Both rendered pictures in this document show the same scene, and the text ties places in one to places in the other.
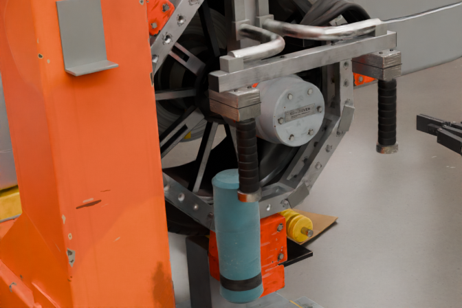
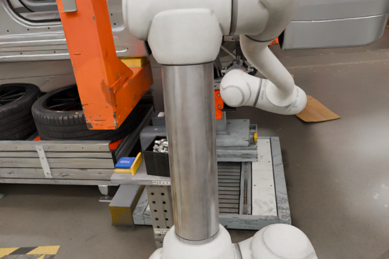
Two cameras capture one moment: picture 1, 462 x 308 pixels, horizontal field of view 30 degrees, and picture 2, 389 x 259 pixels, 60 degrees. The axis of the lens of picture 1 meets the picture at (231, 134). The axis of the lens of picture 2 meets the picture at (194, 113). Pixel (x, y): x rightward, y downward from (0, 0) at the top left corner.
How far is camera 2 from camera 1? 1.28 m
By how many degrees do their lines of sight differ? 42
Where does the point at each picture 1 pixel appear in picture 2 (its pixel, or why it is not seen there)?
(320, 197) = (346, 108)
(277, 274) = (217, 113)
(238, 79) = not seen: hidden behind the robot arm
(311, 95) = not seen: hidden behind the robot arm
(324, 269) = (309, 133)
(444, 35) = (348, 32)
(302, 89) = not seen: hidden behind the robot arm
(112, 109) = (81, 26)
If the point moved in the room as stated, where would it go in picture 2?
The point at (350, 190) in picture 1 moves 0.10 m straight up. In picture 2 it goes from (363, 109) to (364, 98)
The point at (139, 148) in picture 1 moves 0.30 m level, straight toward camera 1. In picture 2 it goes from (91, 40) to (27, 58)
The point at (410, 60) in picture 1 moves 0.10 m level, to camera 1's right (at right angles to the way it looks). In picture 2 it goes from (322, 41) to (341, 43)
